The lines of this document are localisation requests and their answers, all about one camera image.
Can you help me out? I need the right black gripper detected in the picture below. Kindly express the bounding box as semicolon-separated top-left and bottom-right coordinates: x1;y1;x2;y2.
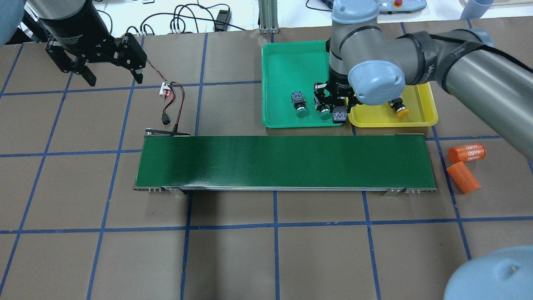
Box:
313;75;359;113

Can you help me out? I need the blue teach pendant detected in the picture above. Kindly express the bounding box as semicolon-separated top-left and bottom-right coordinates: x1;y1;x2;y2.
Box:
377;0;427;15

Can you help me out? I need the green plastic tray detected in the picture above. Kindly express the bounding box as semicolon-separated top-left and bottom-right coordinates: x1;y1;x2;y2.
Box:
262;40;339;129

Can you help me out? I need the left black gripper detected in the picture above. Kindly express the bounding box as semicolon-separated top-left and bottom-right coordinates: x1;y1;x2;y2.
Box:
45;17;147;87

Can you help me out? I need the green conveyor belt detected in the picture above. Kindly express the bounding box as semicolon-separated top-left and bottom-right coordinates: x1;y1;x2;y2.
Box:
133;135;437;195

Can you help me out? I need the yellow plastic tray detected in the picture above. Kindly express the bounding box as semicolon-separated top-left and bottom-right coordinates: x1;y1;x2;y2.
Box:
348;40;439;128

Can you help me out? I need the orange 4680 labelled cylinder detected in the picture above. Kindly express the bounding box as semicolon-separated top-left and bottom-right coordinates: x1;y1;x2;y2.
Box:
447;143;486;164

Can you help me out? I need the aluminium frame post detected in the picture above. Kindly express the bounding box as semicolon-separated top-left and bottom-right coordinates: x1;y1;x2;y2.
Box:
258;0;280;34

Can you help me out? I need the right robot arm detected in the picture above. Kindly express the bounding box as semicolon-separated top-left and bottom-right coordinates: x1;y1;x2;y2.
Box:
315;0;533;160

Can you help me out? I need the blue plastic cup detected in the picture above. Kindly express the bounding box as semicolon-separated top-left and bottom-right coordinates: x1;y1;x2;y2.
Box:
460;0;495;19

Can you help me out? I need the red black power cable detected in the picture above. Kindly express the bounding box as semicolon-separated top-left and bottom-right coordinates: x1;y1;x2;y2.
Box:
125;26;186;135

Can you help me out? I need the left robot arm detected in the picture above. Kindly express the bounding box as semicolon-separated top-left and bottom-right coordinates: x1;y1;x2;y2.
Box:
1;0;147;87

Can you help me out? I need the plain orange cylinder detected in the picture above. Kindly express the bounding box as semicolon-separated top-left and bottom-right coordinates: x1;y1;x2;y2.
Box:
446;161;481;194

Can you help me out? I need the black power adapter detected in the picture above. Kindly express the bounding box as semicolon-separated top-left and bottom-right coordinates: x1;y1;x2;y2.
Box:
214;8;232;32

